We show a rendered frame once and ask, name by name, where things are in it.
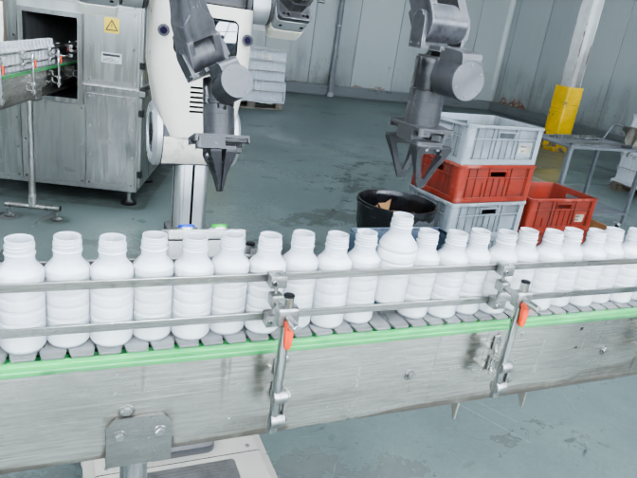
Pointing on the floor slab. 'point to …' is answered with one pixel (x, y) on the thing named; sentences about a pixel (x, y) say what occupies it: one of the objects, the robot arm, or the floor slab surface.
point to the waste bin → (402, 201)
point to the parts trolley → (593, 166)
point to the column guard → (561, 115)
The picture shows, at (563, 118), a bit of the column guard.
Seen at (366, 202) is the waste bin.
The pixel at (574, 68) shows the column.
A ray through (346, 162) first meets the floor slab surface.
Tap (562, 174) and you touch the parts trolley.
